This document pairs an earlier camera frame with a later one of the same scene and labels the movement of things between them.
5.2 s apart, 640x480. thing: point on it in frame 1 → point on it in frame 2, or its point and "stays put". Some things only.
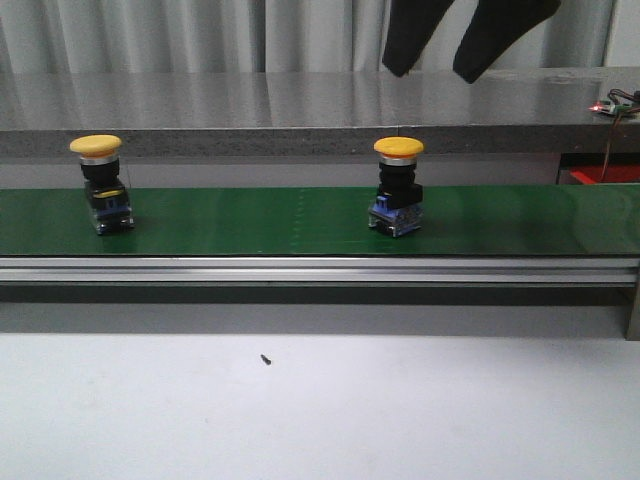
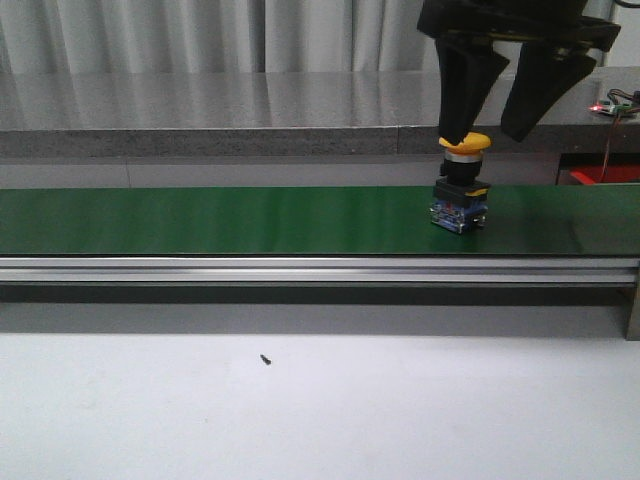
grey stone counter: [319, 113] stays put
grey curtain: [40, 37] stays put
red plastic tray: [600, 174] stays put
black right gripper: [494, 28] → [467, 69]
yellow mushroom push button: [107, 195] → [460, 197]
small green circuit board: [610, 105] stays put
